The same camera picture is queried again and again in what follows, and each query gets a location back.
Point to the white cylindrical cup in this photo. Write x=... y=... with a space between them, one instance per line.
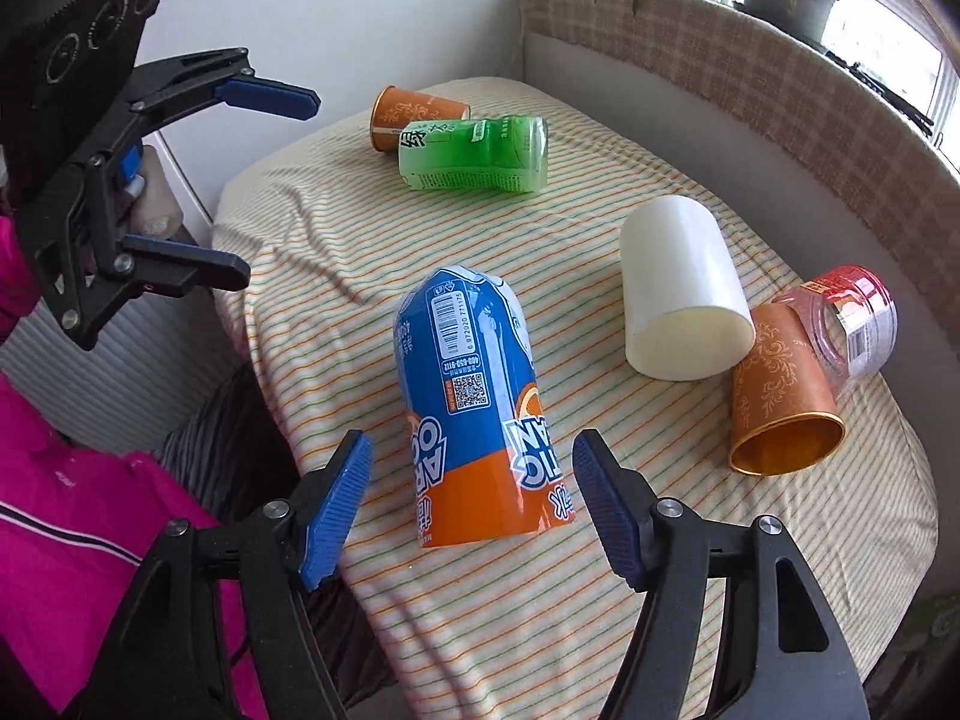
x=686 y=315

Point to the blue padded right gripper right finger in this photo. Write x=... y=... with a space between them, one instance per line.
x=781 y=653

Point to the magenta jacket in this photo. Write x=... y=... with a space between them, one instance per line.
x=77 y=522

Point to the copper orange patterned cup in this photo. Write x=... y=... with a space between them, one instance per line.
x=784 y=415

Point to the green plastic cup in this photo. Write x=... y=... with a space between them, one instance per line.
x=505 y=153

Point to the person's hand on gripper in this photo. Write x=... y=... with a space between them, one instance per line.
x=155 y=212

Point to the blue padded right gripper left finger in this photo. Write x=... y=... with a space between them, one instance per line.
x=164 y=655

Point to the clear cup with red label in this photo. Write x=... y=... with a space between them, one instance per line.
x=850 y=318

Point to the plaid brown sill blanket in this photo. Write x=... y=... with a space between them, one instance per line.
x=852 y=142

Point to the small orange paper cup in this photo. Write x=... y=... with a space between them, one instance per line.
x=395 y=108

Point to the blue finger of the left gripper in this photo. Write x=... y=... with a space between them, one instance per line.
x=174 y=88
x=172 y=268

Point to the black device on windowsill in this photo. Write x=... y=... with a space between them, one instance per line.
x=900 y=104

